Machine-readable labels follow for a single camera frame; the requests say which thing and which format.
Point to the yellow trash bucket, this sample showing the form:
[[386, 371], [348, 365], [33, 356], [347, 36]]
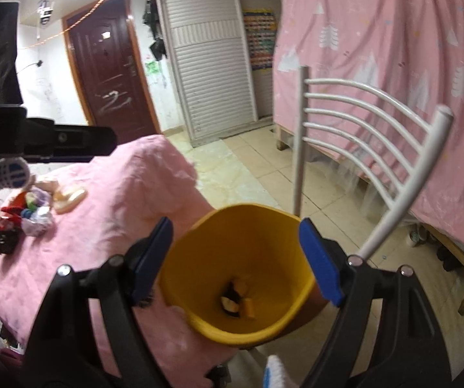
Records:
[[256, 243]]

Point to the colourful wall poster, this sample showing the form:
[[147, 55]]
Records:
[[261, 32]]

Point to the white metal chair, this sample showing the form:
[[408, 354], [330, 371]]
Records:
[[401, 195]]

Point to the blue knit sock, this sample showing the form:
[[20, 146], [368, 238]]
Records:
[[28, 214]]

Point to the white printed wrapper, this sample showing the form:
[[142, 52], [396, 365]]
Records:
[[43, 222]]

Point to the hanging black bags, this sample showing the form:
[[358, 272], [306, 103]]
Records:
[[151, 18]]

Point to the pink bed sheet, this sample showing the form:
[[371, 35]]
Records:
[[128, 192]]

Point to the red knit sock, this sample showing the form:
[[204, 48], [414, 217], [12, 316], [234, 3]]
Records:
[[13, 210]]

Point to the pink tree-print curtain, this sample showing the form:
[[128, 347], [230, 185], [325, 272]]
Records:
[[412, 49]]

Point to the white louvered wardrobe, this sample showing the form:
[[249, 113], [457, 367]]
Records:
[[220, 95]]

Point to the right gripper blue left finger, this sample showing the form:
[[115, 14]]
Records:
[[149, 254]]

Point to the dark brown door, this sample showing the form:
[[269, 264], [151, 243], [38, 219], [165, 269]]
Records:
[[107, 71]]

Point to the black plastic bag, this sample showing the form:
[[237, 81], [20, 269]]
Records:
[[9, 240]]

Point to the white knit gloved right hand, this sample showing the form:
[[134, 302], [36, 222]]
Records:
[[275, 374]]

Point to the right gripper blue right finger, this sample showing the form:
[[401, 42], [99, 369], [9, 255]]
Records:
[[325, 258]]

